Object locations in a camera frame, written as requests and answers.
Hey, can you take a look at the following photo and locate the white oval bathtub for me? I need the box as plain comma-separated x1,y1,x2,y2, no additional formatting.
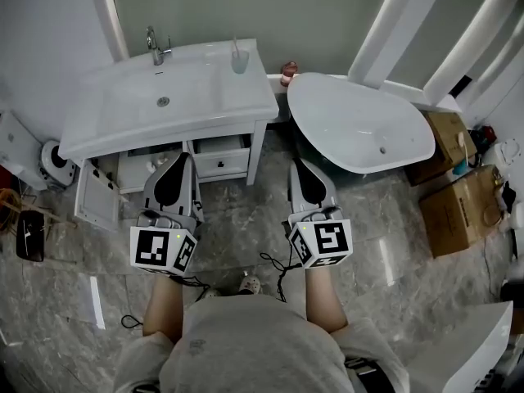
286,71,436,175

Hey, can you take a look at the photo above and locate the person's black belt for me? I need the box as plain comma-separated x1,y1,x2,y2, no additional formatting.
343,355,389,393

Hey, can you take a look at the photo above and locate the translucent plastic cup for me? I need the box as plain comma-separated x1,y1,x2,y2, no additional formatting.
230,48,251,75

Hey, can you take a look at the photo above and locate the person's grey shirt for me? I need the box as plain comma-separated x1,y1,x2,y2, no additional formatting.
113,292,411,393

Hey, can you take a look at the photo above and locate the chrome faucet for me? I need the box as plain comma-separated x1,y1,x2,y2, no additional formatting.
145,25,174,67

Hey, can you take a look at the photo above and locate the white appliance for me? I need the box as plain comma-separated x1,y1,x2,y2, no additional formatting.
0,110,49,192

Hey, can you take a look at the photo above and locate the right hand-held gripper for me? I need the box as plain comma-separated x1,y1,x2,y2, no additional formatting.
282,157,355,270

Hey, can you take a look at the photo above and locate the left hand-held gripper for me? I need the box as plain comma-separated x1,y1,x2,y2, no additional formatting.
129,151,205,278

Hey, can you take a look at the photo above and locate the white cabinet drawer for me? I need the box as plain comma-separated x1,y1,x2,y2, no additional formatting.
191,134,252,180

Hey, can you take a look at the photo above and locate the white arched mirror frame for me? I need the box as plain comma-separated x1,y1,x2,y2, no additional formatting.
87,0,131,62

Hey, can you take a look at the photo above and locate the person's left forearm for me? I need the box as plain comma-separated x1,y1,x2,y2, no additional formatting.
142,275,186,344

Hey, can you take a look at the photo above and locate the white strip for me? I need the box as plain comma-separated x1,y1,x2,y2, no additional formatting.
88,275,107,331

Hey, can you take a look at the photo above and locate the white window frame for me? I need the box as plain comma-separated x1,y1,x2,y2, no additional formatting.
346,0,524,114

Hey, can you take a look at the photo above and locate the white vanity cabinet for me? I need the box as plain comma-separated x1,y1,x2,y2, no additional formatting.
73,117,269,233

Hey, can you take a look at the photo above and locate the small cardboard box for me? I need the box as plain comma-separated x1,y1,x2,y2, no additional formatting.
404,110,478,187

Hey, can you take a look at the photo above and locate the white round robot vacuum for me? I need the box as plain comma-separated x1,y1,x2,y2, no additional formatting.
38,138,78,188

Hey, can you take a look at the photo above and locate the large cardboard box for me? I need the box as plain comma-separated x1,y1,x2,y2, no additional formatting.
418,163,509,260

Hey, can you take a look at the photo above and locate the black flat device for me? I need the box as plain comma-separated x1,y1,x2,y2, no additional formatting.
16,210,46,263

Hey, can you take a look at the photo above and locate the white cabinet door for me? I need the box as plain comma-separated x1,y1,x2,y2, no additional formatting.
73,157,129,233

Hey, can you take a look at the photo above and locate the white ceramic sink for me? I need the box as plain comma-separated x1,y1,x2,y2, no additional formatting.
57,38,281,161

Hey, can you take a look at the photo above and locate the person's right forearm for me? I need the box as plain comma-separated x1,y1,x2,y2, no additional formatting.
305,265,350,336

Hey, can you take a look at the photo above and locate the pink small container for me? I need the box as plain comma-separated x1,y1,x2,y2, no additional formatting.
279,61,299,88

